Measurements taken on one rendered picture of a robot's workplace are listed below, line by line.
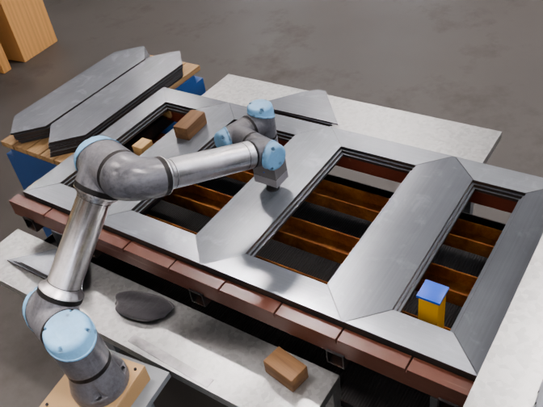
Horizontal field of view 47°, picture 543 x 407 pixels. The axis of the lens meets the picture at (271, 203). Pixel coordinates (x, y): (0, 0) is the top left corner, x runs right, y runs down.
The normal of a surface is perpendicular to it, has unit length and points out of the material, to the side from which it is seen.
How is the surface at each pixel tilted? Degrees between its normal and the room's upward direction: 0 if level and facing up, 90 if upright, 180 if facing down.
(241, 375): 0
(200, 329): 0
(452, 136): 0
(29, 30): 90
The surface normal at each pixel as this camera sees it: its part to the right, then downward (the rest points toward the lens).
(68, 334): -0.11, -0.69
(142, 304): -0.06, -0.84
